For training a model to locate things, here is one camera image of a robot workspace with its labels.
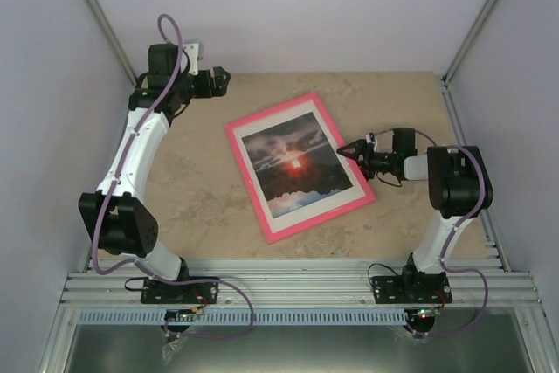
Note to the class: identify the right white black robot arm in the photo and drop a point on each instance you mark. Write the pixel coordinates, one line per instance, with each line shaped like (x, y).
(459, 188)

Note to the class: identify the left aluminium corner post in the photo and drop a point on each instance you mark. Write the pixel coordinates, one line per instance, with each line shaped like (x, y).
(110, 36)

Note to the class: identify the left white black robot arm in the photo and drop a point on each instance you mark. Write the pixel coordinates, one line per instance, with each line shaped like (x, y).
(115, 216)

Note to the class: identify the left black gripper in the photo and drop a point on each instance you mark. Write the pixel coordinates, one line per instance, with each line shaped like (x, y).
(220, 86)

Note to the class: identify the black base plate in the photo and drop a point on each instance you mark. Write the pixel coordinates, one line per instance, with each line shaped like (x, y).
(426, 289)
(199, 294)

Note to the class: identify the right circuit board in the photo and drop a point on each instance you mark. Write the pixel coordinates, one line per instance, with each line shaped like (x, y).
(424, 313)

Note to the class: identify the right aluminium corner post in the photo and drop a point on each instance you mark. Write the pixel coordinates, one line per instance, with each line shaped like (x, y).
(487, 9)

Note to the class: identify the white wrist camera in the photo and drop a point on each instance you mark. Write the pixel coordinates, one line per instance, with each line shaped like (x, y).
(372, 141)
(193, 53)

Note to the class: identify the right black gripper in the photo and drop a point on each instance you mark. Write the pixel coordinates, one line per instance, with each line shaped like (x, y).
(362, 148)

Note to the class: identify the blue slotted cable duct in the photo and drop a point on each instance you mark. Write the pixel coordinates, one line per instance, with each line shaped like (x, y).
(242, 317)

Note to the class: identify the left circuit board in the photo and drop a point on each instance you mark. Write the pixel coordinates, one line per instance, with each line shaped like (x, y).
(187, 315)

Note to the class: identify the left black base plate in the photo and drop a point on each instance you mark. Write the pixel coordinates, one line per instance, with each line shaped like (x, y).
(199, 294)

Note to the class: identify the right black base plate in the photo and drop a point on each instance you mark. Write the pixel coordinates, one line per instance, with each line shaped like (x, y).
(426, 289)

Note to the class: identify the aluminium corner post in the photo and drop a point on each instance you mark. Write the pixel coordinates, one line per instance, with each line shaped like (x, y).
(110, 36)
(487, 9)

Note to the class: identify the circuit board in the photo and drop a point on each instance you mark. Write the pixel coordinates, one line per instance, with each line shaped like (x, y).
(187, 315)
(424, 313)

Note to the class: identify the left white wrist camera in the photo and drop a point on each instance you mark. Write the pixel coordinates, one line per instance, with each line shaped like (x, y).
(193, 53)

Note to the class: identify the pink picture frame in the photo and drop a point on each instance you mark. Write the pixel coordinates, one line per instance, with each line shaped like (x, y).
(262, 216)

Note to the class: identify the sunset landscape photo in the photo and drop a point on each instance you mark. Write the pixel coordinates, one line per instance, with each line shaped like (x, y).
(295, 156)

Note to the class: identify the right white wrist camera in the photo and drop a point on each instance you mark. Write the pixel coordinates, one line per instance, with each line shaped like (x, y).
(372, 141)

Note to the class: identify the aluminium rail platform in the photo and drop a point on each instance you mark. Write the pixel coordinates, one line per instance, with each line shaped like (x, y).
(295, 283)

